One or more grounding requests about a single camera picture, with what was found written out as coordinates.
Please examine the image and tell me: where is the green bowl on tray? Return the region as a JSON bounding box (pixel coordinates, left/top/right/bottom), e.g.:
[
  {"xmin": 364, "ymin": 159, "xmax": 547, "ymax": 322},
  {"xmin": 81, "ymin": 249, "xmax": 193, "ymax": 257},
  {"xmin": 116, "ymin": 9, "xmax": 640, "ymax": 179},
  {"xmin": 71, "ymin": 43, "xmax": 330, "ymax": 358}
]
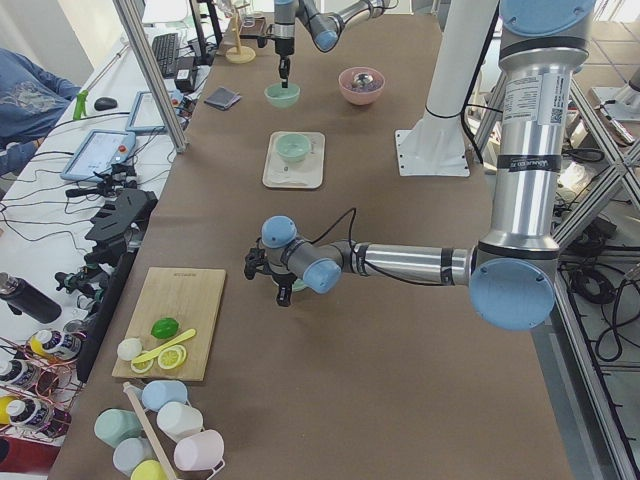
[{"xmin": 275, "ymin": 133, "xmax": 311, "ymax": 163}]

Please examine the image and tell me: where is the lemon slice right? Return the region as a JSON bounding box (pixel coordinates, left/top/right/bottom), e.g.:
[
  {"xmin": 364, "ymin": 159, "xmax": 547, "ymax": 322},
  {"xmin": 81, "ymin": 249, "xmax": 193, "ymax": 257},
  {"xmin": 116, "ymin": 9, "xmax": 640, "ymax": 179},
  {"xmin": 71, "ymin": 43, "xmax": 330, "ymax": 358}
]
[{"xmin": 157, "ymin": 344, "xmax": 187, "ymax": 370}]

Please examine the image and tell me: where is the black computer mouse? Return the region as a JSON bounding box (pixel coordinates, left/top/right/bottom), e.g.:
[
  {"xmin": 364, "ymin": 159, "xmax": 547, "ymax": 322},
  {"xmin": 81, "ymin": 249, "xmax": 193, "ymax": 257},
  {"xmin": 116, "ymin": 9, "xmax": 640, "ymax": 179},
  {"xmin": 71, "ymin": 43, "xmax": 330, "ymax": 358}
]
[{"xmin": 94, "ymin": 97, "xmax": 118, "ymax": 111}]

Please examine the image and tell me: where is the yellow plastic knife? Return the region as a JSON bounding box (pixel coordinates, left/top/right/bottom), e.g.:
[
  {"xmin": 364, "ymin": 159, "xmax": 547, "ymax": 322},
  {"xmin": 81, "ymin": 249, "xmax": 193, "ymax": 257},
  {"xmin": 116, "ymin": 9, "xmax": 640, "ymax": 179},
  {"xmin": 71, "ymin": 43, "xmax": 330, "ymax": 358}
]
[{"xmin": 132, "ymin": 328, "xmax": 197, "ymax": 363}]

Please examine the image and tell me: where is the wooden mug tree stand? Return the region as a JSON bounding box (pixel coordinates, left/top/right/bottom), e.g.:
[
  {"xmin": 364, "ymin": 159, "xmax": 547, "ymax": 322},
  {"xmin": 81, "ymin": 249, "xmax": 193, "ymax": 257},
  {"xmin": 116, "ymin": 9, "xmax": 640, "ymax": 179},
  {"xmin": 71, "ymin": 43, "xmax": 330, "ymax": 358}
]
[{"xmin": 221, "ymin": 1, "xmax": 256, "ymax": 64}]

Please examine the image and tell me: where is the person in blue hoodie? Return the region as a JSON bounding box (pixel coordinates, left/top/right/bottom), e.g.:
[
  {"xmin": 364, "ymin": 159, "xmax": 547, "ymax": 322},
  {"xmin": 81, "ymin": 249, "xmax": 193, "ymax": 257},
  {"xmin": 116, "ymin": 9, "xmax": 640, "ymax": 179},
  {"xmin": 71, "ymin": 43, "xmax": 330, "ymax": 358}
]
[{"xmin": 1, "ymin": 49, "xmax": 80, "ymax": 175}]

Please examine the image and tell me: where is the metal scoop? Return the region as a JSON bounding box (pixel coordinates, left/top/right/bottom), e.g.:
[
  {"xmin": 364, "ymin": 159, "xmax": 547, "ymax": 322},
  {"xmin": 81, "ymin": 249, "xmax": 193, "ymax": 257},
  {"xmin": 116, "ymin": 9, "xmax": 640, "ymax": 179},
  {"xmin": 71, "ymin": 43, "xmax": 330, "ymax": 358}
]
[{"xmin": 351, "ymin": 71, "xmax": 375, "ymax": 91}]

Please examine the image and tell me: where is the cream rabbit tray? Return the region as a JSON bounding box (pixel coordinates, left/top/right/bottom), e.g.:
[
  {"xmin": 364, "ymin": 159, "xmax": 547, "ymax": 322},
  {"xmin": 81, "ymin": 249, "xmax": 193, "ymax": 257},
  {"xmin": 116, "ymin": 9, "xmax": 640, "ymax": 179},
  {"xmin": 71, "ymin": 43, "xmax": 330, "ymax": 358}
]
[{"xmin": 262, "ymin": 131, "xmax": 325, "ymax": 190}]

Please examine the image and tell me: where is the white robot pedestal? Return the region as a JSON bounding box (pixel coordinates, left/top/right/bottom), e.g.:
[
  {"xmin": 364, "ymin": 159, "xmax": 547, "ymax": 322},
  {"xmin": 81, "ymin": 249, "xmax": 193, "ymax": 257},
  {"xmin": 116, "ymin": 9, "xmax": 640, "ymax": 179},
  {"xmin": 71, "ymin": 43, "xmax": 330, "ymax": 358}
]
[{"xmin": 395, "ymin": 0, "xmax": 499, "ymax": 177}]

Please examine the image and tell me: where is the grey folded cloth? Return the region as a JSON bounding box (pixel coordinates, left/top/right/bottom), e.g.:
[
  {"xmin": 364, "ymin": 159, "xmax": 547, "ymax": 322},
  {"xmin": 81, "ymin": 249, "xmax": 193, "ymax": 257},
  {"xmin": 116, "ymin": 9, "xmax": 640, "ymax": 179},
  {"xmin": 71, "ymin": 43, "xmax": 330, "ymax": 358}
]
[{"xmin": 204, "ymin": 86, "xmax": 241, "ymax": 111}]

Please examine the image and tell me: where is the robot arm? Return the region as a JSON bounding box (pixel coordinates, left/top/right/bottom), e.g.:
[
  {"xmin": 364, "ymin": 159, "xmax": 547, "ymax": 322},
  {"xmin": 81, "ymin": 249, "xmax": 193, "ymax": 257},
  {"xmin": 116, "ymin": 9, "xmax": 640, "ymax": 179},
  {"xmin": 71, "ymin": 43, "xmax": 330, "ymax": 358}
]
[
  {"xmin": 271, "ymin": 0, "xmax": 394, "ymax": 88},
  {"xmin": 244, "ymin": 1, "xmax": 594, "ymax": 330}
]

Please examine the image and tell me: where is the dark wooden tray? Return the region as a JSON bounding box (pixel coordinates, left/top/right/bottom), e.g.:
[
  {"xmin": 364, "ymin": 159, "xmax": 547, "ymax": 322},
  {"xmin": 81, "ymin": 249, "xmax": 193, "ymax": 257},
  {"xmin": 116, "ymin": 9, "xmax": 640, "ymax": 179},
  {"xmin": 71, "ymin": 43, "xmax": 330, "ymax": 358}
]
[{"xmin": 240, "ymin": 16, "xmax": 266, "ymax": 39}]

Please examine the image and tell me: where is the black keyboard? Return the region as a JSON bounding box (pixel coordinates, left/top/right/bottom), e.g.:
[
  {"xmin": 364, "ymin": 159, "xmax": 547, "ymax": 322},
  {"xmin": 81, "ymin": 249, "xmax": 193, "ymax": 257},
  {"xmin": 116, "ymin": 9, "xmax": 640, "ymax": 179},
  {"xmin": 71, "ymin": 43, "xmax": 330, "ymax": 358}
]
[{"xmin": 151, "ymin": 33, "xmax": 179, "ymax": 79}]

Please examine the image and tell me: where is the green cup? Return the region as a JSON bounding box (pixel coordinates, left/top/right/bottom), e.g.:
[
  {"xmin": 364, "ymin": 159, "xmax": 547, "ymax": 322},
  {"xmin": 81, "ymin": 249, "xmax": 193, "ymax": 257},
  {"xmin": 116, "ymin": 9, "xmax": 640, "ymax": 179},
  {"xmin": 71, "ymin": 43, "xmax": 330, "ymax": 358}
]
[{"xmin": 94, "ymin": 409, "xmax": 142, "ymax": 448}]

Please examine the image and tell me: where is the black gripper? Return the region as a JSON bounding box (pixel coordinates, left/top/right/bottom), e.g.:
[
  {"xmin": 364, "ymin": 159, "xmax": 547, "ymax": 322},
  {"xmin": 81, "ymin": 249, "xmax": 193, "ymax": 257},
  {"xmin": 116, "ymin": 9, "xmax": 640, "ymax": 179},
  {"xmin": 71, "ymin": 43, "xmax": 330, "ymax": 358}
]
[
  {"xmin": 272, "ymin": 273, "xmax": 296, "ymax": 306},
  {"xmin": 274, "ymin": 37, "xmax": 294, "ymax": 89}
]

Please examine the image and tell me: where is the pink bowl with ice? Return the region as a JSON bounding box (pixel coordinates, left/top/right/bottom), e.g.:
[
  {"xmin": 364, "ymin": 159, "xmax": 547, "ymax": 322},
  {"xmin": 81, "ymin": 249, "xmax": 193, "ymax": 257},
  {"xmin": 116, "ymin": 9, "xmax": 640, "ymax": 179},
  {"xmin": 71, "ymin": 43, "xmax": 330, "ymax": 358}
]
[{"xmin": 338, "ymin": 67, "xmax": 385, "ymax": 106}]

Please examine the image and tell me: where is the aluminium frame post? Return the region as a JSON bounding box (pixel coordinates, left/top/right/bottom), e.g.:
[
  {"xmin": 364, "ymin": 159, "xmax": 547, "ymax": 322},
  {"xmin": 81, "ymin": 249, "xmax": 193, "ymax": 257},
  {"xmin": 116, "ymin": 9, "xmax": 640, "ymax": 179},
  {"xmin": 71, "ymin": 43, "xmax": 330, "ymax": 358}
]
[{"xmin": 113, "ymin": 0, "xmax": 187, "ymax": 154}]

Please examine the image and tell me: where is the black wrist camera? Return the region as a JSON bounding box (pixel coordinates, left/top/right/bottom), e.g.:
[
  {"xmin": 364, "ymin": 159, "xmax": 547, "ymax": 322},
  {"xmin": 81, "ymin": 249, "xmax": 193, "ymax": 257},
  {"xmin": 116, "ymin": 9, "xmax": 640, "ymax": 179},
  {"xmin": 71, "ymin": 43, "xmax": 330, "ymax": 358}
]
[{"xmin": 244, "ymin": 247, "xmax": 271, "ymax": 280}]

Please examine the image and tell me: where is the white cup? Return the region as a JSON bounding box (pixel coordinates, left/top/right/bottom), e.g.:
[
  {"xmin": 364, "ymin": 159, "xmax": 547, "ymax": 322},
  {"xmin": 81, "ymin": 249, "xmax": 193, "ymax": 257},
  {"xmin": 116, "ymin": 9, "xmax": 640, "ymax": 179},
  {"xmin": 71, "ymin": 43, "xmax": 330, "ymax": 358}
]
[{"xmin": 156, "ymin": 401, "xmax": 204, "ymax": 442}]

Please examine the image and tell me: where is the teach pendant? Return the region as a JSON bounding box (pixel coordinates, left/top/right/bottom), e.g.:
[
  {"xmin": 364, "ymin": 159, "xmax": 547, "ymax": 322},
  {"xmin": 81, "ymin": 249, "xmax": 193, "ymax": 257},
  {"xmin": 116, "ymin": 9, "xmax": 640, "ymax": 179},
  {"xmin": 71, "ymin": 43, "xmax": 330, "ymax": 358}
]
[
  {"xmin": 125, "ymin": 91, "xmax": 166, "ymax": 135},
  {"xmin": 60, "ymin": 130, "xmax": 136, "ymax": 182}
]

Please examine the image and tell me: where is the green lime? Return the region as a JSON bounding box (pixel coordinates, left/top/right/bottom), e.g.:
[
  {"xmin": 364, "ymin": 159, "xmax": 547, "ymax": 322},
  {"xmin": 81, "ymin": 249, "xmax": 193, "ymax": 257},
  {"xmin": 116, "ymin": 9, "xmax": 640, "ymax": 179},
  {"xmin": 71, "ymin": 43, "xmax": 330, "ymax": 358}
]
[{"xmin": 151, "ymin": 317, "xmax": 180, "ymax": 339}]

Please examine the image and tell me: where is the white garlic bulb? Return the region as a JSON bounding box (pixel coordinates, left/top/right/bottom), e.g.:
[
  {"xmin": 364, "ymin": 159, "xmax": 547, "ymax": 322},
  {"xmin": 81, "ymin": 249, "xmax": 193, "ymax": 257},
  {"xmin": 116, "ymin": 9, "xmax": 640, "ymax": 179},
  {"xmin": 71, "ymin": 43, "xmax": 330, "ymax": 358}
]
[{"xmin": 117, "ymin": 337, "xmax": 143, "ymax": 362}]

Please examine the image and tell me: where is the black water bottle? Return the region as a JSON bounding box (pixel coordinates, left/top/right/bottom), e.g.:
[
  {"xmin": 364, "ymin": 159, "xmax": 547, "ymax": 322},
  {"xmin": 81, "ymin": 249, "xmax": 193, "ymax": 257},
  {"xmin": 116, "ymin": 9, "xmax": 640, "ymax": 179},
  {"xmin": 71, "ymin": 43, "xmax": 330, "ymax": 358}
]
[{"xmin": 1, "ymin": 272, "xmax": 62, "ymax": 324}]

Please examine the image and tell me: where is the grey blue cup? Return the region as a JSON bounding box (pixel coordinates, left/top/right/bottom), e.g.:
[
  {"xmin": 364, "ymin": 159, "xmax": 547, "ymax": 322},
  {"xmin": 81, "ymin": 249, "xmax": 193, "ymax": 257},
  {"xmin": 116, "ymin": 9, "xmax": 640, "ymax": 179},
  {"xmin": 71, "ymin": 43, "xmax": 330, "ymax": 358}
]
[{"xmin": 112, "ymin": 437, "xmax": 155, "ymax": 477}]

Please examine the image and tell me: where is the lemon slice left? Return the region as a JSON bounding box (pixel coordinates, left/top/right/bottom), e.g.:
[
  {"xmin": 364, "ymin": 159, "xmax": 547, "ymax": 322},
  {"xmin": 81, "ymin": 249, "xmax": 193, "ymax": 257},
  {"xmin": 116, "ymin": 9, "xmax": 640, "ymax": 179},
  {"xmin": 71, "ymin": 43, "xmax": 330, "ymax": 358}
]
[{"xmin": 130, "ymin": 358, "xmax": 154, "ymax": 374}]

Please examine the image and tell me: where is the green bowl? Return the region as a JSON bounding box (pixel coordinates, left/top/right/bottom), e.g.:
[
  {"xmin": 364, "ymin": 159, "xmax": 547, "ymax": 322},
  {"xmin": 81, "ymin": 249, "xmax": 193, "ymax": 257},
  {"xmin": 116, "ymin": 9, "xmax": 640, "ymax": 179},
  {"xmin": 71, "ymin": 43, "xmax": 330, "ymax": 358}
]
[
  {"xmin": 275, "ymin": 133, "xmax": 311, "ymax": 163},
  {"xmin": 292, "ymin": 279, "xmax": 307, "ymax": 292},
  {"xmin": 264, "ymin": 82, "xmax": 301, "ymax": 109}
]

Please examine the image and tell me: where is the pink cup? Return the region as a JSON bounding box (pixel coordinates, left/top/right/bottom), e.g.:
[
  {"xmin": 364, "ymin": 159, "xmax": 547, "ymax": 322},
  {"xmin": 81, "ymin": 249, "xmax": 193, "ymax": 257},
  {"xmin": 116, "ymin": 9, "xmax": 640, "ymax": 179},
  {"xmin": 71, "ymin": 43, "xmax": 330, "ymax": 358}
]
[{"xmin": 174, "ymin": 430, "xmax": 225, "ymax": 471}]

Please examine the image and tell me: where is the lemon slice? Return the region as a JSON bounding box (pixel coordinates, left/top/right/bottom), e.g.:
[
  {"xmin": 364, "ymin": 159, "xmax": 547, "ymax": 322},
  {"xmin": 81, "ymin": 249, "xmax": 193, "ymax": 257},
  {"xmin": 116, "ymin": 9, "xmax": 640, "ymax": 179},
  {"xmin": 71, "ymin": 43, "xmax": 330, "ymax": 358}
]
[
  {"xmin": 157, "ymin": 344, "xmax": 187, "ymax": 370},
  {"xmin": 130, "ymin": 358, "xmax": 154, "ymax": 374}
]

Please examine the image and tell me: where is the wooden cutting board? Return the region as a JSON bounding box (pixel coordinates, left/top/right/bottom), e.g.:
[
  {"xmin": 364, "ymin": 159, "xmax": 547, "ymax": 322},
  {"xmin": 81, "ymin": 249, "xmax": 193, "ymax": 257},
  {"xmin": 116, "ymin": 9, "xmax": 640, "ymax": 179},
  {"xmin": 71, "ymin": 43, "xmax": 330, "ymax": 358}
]
[{"xmin": 112, "ymin": 267, "xmax": 226, "ymax": 382}]

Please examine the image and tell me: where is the black tool stand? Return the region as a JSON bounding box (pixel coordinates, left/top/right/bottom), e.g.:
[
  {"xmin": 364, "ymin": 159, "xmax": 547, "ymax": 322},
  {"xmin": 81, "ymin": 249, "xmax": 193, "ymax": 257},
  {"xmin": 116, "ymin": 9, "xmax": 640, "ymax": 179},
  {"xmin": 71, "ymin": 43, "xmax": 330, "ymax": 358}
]
[{"xmin": 84, "ymin": 188, "xmax": 158, "ymax": 267}]

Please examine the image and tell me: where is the teach pendant near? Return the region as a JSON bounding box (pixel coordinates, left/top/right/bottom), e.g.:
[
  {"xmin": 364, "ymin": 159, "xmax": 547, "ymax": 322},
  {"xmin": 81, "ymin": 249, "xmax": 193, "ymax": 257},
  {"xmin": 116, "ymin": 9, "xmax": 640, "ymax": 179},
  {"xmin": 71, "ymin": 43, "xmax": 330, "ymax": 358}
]
[{"xmin": 60, "ymin": 130, "xmax": 136, "ymax": 182}]

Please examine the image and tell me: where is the yellow cup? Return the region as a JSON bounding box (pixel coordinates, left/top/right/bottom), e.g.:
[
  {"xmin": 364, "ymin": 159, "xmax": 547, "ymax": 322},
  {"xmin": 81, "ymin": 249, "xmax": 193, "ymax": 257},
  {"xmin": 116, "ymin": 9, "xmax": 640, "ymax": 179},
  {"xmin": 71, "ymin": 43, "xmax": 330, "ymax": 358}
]
[{"xmin": 130, "ymin": 459, "xmax": 168, "ymax": 480}]

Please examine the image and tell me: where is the teach pendant far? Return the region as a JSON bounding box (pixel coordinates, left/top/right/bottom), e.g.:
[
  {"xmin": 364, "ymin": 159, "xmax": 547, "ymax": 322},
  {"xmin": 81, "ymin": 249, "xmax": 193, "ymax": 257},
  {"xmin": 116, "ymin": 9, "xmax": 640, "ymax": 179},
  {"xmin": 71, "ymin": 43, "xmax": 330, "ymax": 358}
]
[{"xmin": 125, "ymin": 91, "xmax": 166, "ymax": 135}]

